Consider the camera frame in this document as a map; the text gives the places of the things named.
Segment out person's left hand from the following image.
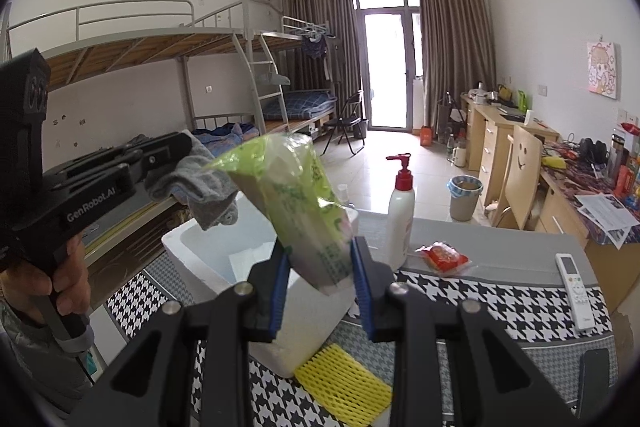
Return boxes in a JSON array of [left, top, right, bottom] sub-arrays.
[[0, 234, 92, 333]]

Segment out wooden desk with patterned cover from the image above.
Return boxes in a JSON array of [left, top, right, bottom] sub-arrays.
[[537, 154, 640, 325]]

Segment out blue plaid quilt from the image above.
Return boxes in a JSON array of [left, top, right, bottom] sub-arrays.
[[192, 122, 262, 158]]

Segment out grey trash bin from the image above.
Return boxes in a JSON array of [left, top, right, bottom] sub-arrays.
[[448, 175, 485, 222]]

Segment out white lotion pump bottle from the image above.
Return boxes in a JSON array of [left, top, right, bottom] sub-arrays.
[[385, 153, 417, 273]]

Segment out yellow foam net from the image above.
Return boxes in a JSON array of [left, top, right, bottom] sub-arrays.
[[294, 343, 394, 426]]

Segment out houndstooth table mat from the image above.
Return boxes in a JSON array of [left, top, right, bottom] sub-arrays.
[[100, 211, 622, 427]]

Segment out grey sock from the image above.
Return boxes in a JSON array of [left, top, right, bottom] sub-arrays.
[[145, 134, 240, 232]]

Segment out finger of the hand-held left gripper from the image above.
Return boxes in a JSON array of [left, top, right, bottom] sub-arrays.
[[44, 146, 168, 205], [132, 131, 195, 168]]

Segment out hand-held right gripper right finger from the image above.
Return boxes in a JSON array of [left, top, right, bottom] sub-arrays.
[[350, 236, 576, 427]]

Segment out printed paper sheets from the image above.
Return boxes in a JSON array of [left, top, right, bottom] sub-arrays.
[[575, 193, 640, 251]]

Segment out pink cartoon wall poster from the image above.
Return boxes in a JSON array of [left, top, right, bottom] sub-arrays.
[[586, 39, 620, 100]]

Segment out white foam box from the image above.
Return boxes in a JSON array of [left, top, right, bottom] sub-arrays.
[[161, 192, 361, 379]]

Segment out white remote control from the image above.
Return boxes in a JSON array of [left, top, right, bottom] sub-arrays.
[[555, 253, 596, 334]]

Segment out wooden chair with smiley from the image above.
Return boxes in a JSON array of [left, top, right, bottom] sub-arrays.
[[492, 123, 545, 231]]

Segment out black phone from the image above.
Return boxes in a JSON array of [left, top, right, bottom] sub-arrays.
[[580, 349, 614, 424]]

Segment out brown curtain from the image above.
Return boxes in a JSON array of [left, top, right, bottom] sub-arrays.
[[280, 0, 364, 108], [416, 0, 497, 130]]

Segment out red snack packet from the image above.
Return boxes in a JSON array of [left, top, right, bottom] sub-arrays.
[[415, 243, 474, 277]]

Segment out grey metal bunk bed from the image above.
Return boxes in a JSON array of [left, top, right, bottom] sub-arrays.
[[259, 14, 339, 144], [0, 0, 292, 303]]

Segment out wooden desk with drawers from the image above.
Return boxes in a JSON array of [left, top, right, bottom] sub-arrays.
[[460, 94, 562, 208]]

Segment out black trolley bag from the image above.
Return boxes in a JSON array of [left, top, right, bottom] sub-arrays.
[[437, 92, 469, 144]]

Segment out green tissue pack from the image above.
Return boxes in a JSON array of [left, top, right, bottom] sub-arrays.
[[205, 132, 354, 298]]

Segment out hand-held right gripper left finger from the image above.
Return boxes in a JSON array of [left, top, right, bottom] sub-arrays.
[[67, 251, 292, 427]]

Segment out folded blue bedding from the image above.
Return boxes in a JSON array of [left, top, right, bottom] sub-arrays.
[[262, 89, 339, 120]]

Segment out dark hanging clothes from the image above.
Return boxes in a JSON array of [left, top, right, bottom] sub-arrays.
[[300, 34, 329, 61]]

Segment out black headphones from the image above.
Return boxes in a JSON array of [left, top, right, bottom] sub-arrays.
[[577, 138, 609, 168]]

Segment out black folding chair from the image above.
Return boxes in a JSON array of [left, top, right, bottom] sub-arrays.
[[322, 90, 366, 156]]

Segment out glass balcony door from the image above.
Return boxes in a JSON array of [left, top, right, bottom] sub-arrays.
[[350, 0, 422, 132]]

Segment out person's left forearm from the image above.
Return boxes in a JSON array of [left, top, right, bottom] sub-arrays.
[[0, 299, 103, 419]]

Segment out white kitchen appliance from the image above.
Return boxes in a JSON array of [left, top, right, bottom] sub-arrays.
[[470, 82, 494, 106]]

